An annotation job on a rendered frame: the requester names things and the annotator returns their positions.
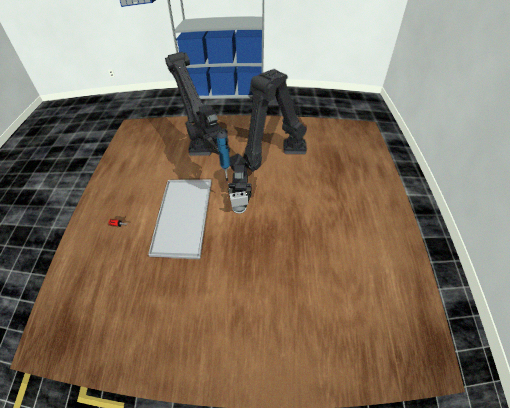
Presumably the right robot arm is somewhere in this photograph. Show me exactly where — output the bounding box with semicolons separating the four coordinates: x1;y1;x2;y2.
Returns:
165;52;222;153

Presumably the dark grey cylinder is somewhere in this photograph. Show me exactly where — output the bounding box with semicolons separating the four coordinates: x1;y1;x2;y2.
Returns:
232;205;246;214

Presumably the blue electric screwdriver barrel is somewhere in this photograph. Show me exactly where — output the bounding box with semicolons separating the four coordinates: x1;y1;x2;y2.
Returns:
216;131;230;178

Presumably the white rimmed tray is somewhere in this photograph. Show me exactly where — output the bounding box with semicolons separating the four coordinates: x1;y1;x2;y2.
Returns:
149;180;211;259

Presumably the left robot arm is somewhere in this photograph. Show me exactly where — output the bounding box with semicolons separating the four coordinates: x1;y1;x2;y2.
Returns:
230;69;307;183

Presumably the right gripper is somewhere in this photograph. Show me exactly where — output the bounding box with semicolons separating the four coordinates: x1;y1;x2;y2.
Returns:
203;129;228;155

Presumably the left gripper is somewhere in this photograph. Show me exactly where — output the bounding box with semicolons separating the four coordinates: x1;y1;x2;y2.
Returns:
228;183;251;201

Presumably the grey l-shaped bracket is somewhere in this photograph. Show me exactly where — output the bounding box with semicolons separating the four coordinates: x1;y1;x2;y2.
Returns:
230;191;248;207

